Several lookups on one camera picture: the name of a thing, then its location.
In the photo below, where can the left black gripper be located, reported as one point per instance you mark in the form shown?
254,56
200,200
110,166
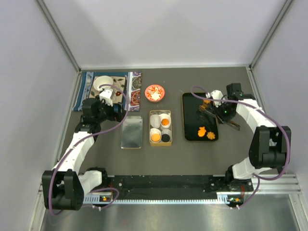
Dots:
117,116

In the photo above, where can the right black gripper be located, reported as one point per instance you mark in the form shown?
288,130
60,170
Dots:
217,111

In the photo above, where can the black serving tongs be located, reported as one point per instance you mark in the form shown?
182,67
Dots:
208,113

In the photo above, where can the orange round cookie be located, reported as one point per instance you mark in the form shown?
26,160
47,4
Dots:
155,137
165,122

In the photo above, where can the black sandwich cookie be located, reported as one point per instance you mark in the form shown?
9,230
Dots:
165,138

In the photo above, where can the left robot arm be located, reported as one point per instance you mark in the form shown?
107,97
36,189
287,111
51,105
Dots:
63,187

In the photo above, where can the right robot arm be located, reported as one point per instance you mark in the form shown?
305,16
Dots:
270,146

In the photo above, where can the floral square coaster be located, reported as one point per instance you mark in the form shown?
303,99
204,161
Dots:
119,82

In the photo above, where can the orange flower cookie bottom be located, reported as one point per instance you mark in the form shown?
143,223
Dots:
210,135

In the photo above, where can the white ceramic cup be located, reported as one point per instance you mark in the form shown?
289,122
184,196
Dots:
101,82

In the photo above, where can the orange fish shaped cookie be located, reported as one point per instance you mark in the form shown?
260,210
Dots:
201,132

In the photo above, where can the black rectangular tray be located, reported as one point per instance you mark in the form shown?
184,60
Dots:
192,120

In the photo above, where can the blue patterned placemat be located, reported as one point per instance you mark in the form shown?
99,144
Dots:
132,88

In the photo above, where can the white paper cup top-left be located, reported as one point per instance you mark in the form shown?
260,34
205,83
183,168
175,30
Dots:
155,121

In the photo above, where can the red patterned small bowl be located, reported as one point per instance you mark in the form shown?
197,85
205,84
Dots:
154,93

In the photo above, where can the white paper cup bottom-left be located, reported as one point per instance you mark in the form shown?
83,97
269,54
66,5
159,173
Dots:
154,130

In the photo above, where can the gold cookie tin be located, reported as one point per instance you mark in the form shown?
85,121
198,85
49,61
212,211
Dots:
160,144

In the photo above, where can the white paper cup top-right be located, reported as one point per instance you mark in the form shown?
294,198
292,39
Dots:
164,115

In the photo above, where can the white paper cup bottom-right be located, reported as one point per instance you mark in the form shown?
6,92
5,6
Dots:
167,131

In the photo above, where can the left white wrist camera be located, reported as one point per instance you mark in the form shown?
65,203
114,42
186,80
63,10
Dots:
106,96

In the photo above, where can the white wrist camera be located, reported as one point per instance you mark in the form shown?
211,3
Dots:
106,96
217,95

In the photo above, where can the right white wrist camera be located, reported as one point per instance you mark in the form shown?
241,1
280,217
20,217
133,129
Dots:
217,95

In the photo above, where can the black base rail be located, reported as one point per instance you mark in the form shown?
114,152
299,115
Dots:
168,187

